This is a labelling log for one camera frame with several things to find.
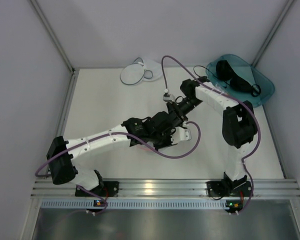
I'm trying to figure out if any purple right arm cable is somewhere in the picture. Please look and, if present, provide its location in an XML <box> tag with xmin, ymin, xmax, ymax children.
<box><xmin>161</xmin><ymin>55</ymin><xmax>263</xmax><ymax>215</ymax></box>

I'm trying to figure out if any blue-trimmed white mesh laundry bag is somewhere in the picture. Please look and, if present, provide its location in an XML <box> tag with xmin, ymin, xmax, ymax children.
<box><xmin>119</xmin><ymin>57</ymin><xmax>163</xmax><ymax>86</ymax></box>

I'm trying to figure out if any thin black cable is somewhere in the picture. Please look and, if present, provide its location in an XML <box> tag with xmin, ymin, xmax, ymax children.
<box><xmin>193</xmin><ymin>64</ymin><xmax>223</xmax><ymax>80</ymax></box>

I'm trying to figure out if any right aluminium corner post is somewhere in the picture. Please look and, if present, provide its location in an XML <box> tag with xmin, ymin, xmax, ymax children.
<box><xmin>251</xmin><ymin>0</ymin><xmax>297</xmax><ymax>67</ymax></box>

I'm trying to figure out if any white slotted cable duct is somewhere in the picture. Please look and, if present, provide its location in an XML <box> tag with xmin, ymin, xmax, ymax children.
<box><xmin>41</xmin><ymin>199</ymin><xmax>241</xmax><ymax>210</ymax></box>

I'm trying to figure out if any teal plastic tray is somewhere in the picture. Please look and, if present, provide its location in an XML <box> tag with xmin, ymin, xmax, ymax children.
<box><xmin>205</xmin><ymin>54</ymin><xmax>275</xmax><ymax>108</ymax></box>

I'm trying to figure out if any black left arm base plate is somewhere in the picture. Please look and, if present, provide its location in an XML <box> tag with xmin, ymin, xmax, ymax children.
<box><xmin>75</xmin><ymin>180</ymin><xmax>120</xmax><ymax>197</ymax></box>

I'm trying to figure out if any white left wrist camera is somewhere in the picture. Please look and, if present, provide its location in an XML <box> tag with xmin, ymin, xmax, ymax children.
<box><xmin>170</xmin><ymin>126</ymin><xmax>192</xmax><ymax>145</ymax></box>

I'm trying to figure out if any black bra in tray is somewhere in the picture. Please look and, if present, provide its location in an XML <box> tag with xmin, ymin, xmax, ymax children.
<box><xmin>215</xmin><ymin>60</ymin><xmax>262</xmax><ymax>98</ymax></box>

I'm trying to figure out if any aluminium front rail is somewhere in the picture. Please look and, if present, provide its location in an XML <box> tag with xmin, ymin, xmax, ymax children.
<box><xmin>30</xmin><ymin>179</ymin><xmax>300</xmax><ymax>200</ymax></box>

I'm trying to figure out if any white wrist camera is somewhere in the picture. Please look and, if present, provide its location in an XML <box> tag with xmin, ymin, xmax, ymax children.
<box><xmin>162</xmin><ymin>88</ymin><xmax>176</xmax><ymax>103</ymax></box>
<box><xmin>170</xmin><ymin>126</ymin><xmax>192</xmax><ymax>145</ymax></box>

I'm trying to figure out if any left aluminium corner post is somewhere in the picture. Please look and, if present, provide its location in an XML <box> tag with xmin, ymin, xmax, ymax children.
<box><xmin>29</xmin><ymin>0</ymin><xmax>76</xmax><ymax>74</ymax></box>

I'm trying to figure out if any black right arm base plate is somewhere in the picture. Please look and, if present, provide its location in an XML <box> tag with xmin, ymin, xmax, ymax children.
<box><xmin>206</xmin><ymin>180</ymin><xmax>252</xmax><ymax>199</ymax></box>

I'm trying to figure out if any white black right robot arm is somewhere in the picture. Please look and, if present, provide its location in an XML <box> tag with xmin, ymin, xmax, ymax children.
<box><xmin>163</xmin><ymin>76</ymin><xmax>260</xmax><ymax>197</ymax></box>

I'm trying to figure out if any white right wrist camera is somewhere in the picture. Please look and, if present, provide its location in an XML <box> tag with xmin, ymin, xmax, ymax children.
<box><xmin>162</xmin><ymin>88</ymin><xmax>176</xmax><ymax>103</ymax></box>

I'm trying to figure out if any aluminium corner post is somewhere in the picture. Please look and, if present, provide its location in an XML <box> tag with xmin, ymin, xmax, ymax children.
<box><xmin>29</xmin><ymin>0</ymin><xmax>76</xmax><ymax>74</ymax></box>
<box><xmin>251</xmin><ymin>0</ymin><xmax>297</xmax><ymax>67</ymax></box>

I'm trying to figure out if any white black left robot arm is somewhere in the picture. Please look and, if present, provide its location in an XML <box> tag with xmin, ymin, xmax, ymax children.
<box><xmin>47</xmin><ymin>111</ymin><xmax>191</xmax><ymax>190</ymax></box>

